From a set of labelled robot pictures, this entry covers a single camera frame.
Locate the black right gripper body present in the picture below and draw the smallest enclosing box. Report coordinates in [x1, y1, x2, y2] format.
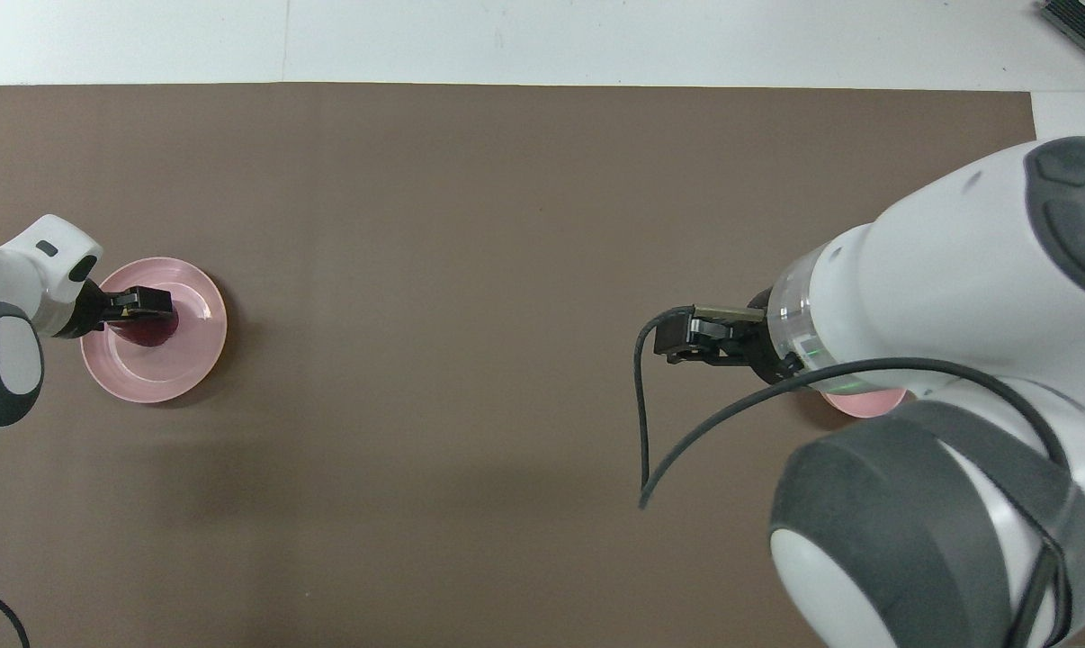
[726, 289, 774, 366]

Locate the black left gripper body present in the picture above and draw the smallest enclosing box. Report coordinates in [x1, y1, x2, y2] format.
[56, 280, 117, 342]

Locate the dark red apple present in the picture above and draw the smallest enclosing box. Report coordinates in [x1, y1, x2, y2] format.
[111, 306, 182, 349]

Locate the pink plate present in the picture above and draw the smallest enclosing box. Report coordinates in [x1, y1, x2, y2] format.
[80, 257, 229, 404]

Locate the pink bowl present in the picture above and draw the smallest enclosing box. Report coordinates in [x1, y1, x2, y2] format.
[817, 382, 909, 420]

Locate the brown paper mat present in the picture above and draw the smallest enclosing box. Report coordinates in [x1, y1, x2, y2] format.
[0, 83, 1038, 648]

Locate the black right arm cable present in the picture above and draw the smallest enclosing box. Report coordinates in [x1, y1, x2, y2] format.
[634, 305, 1076, 648]

